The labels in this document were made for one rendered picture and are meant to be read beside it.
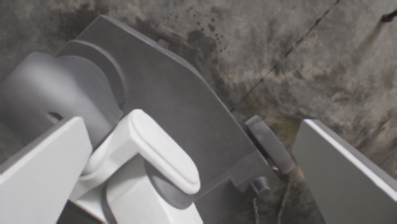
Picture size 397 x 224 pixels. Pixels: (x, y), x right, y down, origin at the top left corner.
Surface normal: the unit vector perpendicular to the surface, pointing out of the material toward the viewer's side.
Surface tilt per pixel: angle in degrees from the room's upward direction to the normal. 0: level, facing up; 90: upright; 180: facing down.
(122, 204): 37
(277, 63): 0
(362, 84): 0
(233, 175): 45
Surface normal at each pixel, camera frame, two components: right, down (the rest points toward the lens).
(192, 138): 0.11, 0.37
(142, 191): -0.28, -0.14
